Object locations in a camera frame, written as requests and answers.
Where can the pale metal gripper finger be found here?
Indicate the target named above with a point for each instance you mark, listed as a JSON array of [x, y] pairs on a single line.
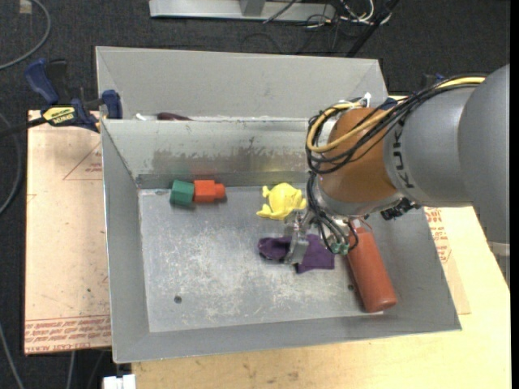
[[290, 250], [303, 246]]

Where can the purple cloth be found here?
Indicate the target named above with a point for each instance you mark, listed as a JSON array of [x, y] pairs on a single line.
[[318, 259]]

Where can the yellow toy animal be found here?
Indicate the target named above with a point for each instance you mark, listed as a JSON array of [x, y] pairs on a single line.
[[282, 201]]

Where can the red-brown plastic bottle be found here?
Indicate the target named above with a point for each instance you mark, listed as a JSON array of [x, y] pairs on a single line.
[[371, 278]]

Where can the grey metal bin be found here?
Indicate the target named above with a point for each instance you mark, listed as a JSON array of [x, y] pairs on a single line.
[[219, 282]]

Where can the orange-red toy block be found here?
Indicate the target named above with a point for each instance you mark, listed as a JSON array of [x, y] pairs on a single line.
[[206, 191]]

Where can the green toy block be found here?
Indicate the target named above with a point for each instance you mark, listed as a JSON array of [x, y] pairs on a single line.
[[181, 193]]

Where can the dark maroon object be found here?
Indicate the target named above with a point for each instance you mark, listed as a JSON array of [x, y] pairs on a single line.
[[172, 116]]

